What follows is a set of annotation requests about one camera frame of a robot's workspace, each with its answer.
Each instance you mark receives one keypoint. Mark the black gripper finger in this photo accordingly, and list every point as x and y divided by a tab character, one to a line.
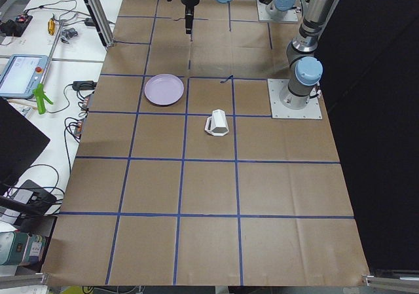
191	18
187	20

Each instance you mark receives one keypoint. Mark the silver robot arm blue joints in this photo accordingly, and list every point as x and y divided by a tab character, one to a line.
307	35

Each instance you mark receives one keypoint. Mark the second robot base blue joint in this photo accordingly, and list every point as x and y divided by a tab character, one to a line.
278	11

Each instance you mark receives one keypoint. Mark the lilac round plate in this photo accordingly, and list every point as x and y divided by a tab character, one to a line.
164	89

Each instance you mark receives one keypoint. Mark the white faceted cup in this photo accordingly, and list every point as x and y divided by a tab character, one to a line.
216	124

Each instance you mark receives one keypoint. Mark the black power adapter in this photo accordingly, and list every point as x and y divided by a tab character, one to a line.
83	85

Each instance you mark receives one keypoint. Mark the long silver rod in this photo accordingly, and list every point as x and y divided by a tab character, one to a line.
51	53

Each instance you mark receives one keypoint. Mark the yellow tool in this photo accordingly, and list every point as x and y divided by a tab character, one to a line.
51	26

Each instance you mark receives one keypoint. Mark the green plastic clamp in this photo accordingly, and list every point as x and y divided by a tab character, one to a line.
41	98

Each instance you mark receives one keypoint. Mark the black electronics board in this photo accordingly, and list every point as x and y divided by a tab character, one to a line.
16	27

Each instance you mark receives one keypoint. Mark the teach pendant tablet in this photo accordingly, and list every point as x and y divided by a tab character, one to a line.
22	74

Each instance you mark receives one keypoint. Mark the black monitor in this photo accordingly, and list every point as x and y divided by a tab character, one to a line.
21	144

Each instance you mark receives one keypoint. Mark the black device box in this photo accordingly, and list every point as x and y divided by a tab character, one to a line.
31	199

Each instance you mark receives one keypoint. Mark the green box with label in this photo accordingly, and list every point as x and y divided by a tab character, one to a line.
21	248

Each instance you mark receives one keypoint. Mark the aluminium frame post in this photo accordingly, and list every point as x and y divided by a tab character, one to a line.
101	22

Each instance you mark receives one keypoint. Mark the white square robot base plate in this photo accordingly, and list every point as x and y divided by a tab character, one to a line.
285	105

